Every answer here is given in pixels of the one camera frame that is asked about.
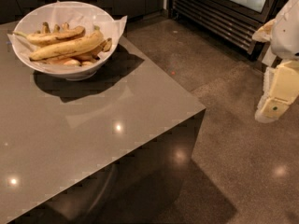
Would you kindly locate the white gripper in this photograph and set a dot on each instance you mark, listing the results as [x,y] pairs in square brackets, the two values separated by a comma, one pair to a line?
[286,34]

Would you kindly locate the large front yellow banana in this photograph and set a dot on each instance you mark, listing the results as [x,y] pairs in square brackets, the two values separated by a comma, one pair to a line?
[69,48]

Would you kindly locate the white bowl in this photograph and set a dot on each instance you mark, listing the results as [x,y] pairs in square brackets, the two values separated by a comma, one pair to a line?
[76,13]

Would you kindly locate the upper yellow banana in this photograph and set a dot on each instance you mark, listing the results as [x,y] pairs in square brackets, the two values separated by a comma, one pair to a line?
[52,38]

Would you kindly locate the black glass door refrigerator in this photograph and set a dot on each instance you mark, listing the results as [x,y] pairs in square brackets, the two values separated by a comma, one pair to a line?
[233,20]

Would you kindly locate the bunch of small bananas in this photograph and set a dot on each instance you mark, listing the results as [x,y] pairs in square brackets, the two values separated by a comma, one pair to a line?
[86,58]

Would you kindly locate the white paper liner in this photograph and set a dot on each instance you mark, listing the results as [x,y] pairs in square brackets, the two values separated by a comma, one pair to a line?
[69,40]

